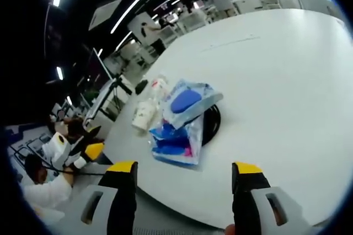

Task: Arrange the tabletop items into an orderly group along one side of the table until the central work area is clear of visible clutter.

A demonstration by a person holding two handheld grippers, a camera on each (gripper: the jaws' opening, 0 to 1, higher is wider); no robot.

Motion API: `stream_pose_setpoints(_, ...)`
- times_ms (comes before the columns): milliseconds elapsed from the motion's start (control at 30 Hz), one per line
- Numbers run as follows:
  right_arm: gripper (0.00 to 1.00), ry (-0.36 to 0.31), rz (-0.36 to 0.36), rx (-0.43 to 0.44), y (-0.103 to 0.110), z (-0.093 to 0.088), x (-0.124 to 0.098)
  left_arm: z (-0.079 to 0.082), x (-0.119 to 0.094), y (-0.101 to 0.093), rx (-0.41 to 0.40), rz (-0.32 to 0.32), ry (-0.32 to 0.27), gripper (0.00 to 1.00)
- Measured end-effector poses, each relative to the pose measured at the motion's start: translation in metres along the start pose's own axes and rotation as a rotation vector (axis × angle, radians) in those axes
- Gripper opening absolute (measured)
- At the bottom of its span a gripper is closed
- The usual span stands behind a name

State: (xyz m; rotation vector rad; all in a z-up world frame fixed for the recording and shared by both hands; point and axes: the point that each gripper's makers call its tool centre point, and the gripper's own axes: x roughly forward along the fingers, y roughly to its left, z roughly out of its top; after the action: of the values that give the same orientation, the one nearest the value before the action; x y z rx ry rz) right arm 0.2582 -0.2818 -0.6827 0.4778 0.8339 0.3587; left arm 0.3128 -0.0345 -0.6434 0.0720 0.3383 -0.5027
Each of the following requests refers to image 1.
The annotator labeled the small dark object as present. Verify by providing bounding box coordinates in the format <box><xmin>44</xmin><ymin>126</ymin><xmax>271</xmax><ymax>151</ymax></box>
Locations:
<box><xmin>134</xmin><ymin>79</ymin><xmax>149</xmax><ymax>94</ymax></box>

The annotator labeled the blue sponge clear packet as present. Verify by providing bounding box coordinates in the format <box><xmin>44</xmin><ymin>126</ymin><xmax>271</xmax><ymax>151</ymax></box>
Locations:
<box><xmin>162</xmin><ymin>79</ymin><xmax>224</xmax><ymax>130</ymax></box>

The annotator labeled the black round dish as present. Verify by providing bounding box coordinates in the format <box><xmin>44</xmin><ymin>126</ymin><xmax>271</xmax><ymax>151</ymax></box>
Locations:
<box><xmin>200</xmin><ymin>104</ymin><xmax>222</xmax><ymax>147</ymax></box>

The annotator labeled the blue pink cloth packet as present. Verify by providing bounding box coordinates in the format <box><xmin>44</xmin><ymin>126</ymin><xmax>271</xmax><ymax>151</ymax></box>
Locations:
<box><xmin>148</xmin><ymin>113</ymin><xmax>205</xmax><ymax>167</ymax></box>

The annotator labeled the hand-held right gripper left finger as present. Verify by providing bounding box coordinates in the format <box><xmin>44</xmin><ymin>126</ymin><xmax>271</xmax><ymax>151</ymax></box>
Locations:
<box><xmin>73</xmin><ymin>160</ymin><xmax>138</xmax><ymax>235</ymax></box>

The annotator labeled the person's right hand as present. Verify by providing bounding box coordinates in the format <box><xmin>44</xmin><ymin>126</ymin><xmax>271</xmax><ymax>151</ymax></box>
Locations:
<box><xmin>223</xmin><ymin>223</ymin><xmax>237</xmax><ymax>235</ymax></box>

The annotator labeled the clear red label packet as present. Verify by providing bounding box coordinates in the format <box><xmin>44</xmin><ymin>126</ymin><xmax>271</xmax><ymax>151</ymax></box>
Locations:
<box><xmin>149</xmin><ymin>74</ymin><xmax>171</xmax><ymax>105</ymax></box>

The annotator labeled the black tripod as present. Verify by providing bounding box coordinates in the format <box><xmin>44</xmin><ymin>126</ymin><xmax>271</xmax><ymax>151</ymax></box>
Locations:
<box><xmin>109</xmin><ymin>76</ymin><xmax>133</xmax><ymax>101</ymax></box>

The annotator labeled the white board stand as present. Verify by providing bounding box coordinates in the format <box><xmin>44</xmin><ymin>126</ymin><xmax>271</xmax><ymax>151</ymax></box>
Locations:
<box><xmin>127</xmin><ymin>11</ymin><xmax>166</xmax><ymax>47</ymax></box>

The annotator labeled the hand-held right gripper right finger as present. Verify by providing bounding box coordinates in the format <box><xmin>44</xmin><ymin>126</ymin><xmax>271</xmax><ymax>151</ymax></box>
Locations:
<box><xmin>231</xmin><ymin>162</ymin><xmax>314</xmax><ymax>235</ymax></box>

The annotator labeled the person's left hand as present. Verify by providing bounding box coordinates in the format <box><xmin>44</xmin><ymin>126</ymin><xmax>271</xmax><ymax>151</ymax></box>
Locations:
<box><xmin>61</xmin><ymin>163</ymin><xmax>77</xmax><ymax>185</ymax></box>

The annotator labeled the white table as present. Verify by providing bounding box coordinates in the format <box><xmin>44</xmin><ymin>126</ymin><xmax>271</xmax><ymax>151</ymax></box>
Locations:
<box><xmin>102</xmin><ymin>8</ymin><xmax>351</xmax><ymax>231</ymax></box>

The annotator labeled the ceiling panel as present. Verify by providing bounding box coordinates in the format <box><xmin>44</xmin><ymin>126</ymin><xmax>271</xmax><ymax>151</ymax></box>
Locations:
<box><xmin>88</xmin><ymin>0</ymin><xmax>122</xmax><ymax>30</ymax></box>

